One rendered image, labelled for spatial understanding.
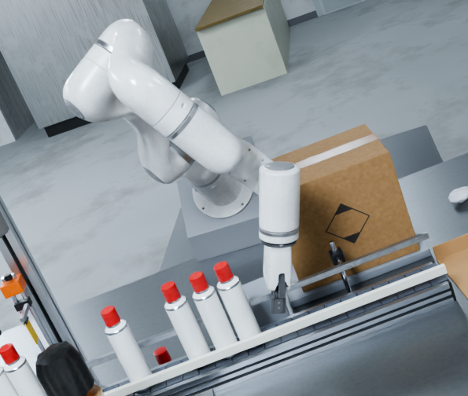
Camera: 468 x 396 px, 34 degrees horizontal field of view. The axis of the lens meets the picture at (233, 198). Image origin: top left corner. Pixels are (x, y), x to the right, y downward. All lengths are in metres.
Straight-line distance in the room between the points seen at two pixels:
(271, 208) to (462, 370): 0.48
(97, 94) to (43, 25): 6.83
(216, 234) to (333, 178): 0.58
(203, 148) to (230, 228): 0.77
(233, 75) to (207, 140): 5.94
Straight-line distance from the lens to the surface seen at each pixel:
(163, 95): 1.48
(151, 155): 1.88
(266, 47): 7.35
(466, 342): 1.62
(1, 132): 9.45
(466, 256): 1.88
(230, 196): 2.22
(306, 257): 1.86
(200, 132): 1.49
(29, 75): 8.62
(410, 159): 2.47
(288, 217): 1.58
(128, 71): 1.49
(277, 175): 1.54
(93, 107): 1.61
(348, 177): 1.80
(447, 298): 1.74
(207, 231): 2.26
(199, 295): 1.65
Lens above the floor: 1.79
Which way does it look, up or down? 21 degrees down
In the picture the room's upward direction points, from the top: 22 degrees counter-clockwise
